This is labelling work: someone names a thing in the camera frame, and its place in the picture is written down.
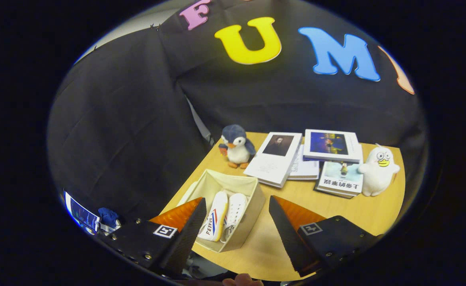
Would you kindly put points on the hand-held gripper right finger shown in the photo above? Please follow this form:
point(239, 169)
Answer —
point(290, 238)

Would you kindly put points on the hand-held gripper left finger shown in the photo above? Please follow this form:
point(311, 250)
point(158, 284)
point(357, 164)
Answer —
point(187, 242)

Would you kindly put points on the white canvas shoe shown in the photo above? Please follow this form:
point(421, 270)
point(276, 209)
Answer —
point(237, 208)
point(217, 214)

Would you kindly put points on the beige fabric storage box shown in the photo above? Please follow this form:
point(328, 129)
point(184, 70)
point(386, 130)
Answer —
point(249, 222)

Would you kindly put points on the grey book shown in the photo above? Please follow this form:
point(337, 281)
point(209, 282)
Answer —
point(336, 194)

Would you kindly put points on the plain white book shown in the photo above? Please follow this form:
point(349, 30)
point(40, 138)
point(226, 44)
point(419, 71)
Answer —
point(304, 169)

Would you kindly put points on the pale green cover book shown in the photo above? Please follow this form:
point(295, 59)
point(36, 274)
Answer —
point(340, 180)

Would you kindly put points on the white book portrait cover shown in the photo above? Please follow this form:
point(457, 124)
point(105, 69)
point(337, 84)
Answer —
point(272, 163)

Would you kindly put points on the small blue object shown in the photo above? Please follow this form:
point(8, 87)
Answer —
point(107, 216)

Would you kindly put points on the white book blue picture cover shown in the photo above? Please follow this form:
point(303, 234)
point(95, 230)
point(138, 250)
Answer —
point(330, 143)

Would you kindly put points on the grey penguin plush toy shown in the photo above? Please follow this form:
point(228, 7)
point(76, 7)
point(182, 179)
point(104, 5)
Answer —
point(239, 149)

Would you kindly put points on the white duck plush toy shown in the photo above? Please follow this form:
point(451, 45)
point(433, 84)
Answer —
point(378, 176)

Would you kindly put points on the blue lit screen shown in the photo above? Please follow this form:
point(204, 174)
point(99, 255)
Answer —
point(82, 214)

